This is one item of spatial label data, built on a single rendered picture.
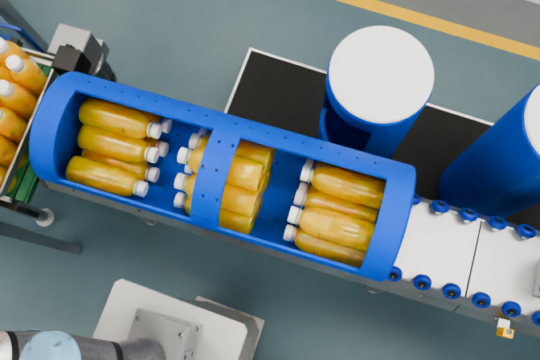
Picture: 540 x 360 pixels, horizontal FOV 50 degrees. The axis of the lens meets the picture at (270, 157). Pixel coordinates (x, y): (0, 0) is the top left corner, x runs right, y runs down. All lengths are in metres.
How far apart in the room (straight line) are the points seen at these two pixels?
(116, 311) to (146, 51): 1.67
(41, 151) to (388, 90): 0.87
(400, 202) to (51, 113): 0.81
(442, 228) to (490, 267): 0.16
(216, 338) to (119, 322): 0.22
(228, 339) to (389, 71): 0.79
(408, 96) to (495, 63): 1.33
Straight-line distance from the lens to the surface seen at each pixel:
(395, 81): 1.57
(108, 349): 1.16
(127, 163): 1.53
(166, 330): 1.22
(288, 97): 2.48
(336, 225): 1.34
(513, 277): 1.64
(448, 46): 2.83
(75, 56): 1.72
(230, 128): 1.33
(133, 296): 1.36
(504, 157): 1.77
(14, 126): 1.67
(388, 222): 1.26
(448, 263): 1.60
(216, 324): 1.33
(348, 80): 1.55
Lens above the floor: 2.46
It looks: 75 degrees down
